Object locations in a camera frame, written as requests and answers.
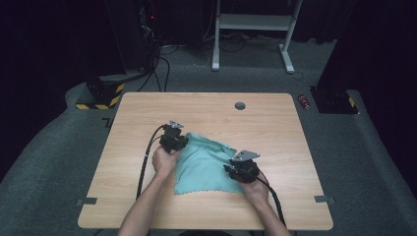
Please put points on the black yellow striped stand base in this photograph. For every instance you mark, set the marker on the black yellow striped stand base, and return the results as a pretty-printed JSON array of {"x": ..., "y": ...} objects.
[{"x": 108, "y": 95}]

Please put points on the red can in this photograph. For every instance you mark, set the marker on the red can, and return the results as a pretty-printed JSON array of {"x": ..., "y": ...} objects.
[{"x": 304, "y": 102}]

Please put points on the person's left hand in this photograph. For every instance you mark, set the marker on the person's left hand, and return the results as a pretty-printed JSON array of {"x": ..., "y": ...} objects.
[{"x": 165, "y": 162}]

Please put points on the person's right hand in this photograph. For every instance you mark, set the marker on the person's right hand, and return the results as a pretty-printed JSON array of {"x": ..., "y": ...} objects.
[{"x": 255, "y": 191}]

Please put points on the grey round table grommet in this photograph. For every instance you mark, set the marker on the grey round table grommet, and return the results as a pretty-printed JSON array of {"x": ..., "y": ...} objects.
[{"x": 240, "y": 106}]

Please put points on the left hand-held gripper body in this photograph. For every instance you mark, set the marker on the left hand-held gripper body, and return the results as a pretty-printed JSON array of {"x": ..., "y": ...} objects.
[{"x": 171, "y": 137}]

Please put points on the white metal stand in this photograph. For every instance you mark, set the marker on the white metal stand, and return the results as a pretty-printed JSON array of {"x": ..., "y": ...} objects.
[{"x": 252, "y": 22}]

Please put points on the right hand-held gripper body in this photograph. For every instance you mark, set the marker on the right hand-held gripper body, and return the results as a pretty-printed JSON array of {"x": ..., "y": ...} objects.
[{"x": 246, "y": 168}]

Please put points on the black curtain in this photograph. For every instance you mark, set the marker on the black curtain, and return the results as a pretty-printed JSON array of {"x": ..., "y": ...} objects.
[{"x": 377, "y": 46}]

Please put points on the dark equipment rack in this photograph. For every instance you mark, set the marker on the dark equipment rack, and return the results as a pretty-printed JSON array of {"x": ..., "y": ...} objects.
[{"x": 147, "y": 29}]

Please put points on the grey tape strip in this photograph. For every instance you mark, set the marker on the grey tape strip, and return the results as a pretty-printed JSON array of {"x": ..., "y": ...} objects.
[
  {"x": 87, "y": 201},
  {"x": 325, "y": 199}
]

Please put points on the teal cleaning cloth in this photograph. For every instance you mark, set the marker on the teal cleaning cloth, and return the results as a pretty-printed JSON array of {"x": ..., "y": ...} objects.
[{"x": 203, "y": 167}]

